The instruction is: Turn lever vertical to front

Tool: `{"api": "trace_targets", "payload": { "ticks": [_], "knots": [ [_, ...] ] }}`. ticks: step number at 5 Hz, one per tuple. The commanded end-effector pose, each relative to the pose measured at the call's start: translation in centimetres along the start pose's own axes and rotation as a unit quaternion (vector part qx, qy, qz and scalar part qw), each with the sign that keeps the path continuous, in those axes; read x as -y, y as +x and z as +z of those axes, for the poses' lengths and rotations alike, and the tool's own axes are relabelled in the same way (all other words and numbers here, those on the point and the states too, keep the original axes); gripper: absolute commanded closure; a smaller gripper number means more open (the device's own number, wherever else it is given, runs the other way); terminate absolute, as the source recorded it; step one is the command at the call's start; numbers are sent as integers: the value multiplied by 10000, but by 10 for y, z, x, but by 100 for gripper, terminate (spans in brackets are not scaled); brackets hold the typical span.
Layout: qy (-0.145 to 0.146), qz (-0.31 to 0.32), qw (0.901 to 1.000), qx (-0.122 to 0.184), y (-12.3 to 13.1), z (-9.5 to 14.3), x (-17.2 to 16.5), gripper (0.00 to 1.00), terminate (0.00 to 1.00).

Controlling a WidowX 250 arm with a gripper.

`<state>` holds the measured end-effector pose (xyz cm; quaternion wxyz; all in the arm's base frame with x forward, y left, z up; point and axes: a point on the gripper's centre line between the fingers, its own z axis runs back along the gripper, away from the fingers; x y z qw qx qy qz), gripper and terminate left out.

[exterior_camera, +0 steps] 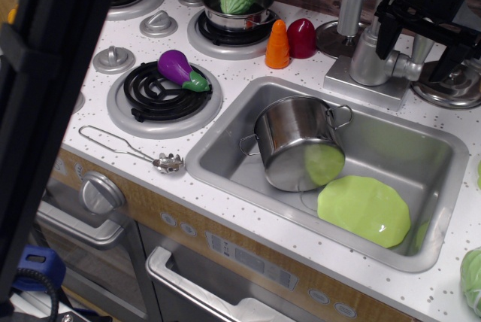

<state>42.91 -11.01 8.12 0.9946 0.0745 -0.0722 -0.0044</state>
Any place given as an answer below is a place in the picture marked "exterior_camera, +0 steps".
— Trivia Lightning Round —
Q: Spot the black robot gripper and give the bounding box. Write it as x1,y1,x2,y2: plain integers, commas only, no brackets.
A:
376,0,480,83

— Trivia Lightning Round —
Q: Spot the silver faucet lever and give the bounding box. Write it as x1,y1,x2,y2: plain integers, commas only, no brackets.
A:
384,50,424,81

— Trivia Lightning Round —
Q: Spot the steel pot lid right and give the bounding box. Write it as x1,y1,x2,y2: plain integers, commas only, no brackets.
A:
411,59,480,110

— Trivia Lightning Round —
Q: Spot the silver toy faucet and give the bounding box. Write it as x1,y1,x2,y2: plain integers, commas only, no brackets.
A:
323,0,434,111

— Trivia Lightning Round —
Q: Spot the steel lid behind faucet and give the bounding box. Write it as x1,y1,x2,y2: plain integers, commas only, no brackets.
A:
316,20,368,59

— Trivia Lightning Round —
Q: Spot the red toy pepper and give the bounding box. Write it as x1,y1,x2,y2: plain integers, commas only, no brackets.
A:
287,18,317,59

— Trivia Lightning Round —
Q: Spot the orange toy carrot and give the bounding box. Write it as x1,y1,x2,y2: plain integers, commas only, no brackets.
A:
265,20,290,69

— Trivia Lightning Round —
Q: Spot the stainless steel pot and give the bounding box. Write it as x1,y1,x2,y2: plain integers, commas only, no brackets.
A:
239,96,354,192

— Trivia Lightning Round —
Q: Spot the small steel saucepan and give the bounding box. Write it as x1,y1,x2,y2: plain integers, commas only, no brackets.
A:
202,0,277,32

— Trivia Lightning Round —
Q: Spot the green plastic plate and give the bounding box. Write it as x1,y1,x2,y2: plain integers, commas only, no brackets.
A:
317,175,411,248

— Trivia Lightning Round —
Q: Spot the black rear right burner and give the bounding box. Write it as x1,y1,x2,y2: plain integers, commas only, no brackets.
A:
187,11,278,60

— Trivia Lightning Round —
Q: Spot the green toy cabbage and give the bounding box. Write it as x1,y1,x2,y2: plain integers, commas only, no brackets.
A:
460,247,480,317

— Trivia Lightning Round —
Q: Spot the purple toy eggplant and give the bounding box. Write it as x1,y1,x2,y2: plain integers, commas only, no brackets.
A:
157,50,210,93

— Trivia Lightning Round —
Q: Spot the grey middle stove knob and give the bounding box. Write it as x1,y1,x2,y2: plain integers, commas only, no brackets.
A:
139,11,178,38

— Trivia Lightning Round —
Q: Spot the black front stove burner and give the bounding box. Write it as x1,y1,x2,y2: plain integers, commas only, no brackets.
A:
107,62,223,139

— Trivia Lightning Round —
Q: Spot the metal pasta spoon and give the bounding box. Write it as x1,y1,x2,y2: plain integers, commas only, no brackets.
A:
78,125,185,174

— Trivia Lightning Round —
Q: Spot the grey front stove knob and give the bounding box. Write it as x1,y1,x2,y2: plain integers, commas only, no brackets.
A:
92,46,135,74

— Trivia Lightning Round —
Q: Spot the grey oven dial knob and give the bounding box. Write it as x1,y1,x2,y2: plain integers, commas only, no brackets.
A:
79,171,126,215

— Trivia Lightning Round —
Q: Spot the blue clamp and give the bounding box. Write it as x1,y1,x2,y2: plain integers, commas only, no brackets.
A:
13,245,66,292

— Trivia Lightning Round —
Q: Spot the silver dishwasher door handle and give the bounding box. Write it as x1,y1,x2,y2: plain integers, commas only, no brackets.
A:
145,247,295,321

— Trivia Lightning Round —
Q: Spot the silver oven door handle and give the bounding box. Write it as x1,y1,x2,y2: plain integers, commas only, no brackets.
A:
37,202,125,251

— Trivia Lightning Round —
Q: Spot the black foreground frame post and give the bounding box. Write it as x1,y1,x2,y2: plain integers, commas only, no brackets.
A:
1,0,111,303

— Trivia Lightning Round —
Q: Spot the black coiled cable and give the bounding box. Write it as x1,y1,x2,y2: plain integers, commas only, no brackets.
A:
14,267,61,322

